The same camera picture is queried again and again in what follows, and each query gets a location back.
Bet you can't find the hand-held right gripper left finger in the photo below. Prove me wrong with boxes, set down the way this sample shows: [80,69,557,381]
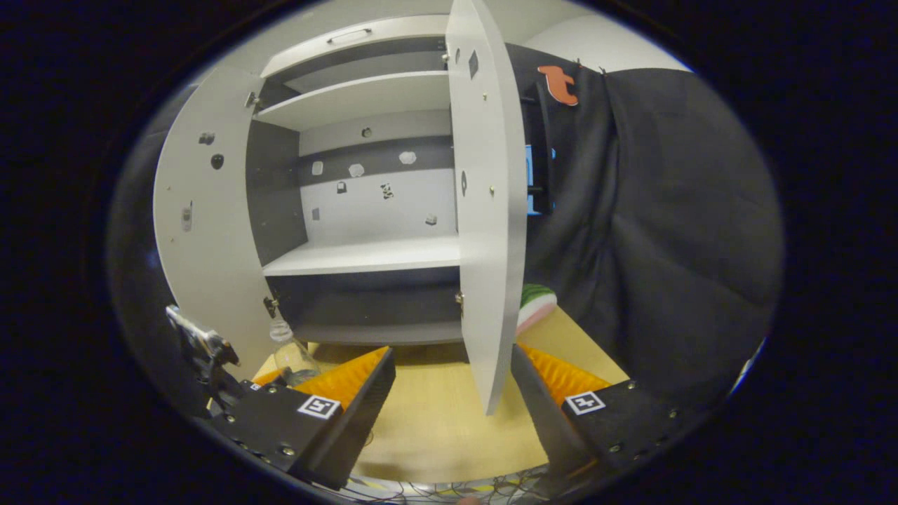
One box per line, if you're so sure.
[210,346,397,490]

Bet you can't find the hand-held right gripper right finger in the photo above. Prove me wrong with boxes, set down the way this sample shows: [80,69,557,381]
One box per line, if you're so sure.
[511,344,702,486]

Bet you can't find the clear plastic bottle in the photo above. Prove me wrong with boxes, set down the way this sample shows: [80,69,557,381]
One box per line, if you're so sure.
[270,319,322,386]

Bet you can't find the white cabinet door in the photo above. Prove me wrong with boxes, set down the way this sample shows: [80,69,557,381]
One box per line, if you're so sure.
[153,83,281,383]
[445,0,528,416]

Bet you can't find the white cabinet shelf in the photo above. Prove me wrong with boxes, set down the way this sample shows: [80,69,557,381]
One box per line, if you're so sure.
[254,70,451,132]

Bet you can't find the white cabinet drawer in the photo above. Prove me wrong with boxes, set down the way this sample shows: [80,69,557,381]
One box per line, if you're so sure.
[261,15,450,78]

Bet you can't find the green striped pink toy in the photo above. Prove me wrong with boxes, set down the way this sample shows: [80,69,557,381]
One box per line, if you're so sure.
[517,283,558,336]

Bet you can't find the bundle of thin cables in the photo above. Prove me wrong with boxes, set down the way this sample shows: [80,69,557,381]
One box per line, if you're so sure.
[337,471,562,505]

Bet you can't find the black right door handle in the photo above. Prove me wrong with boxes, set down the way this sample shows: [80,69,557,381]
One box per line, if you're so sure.
[523,98,556,211]

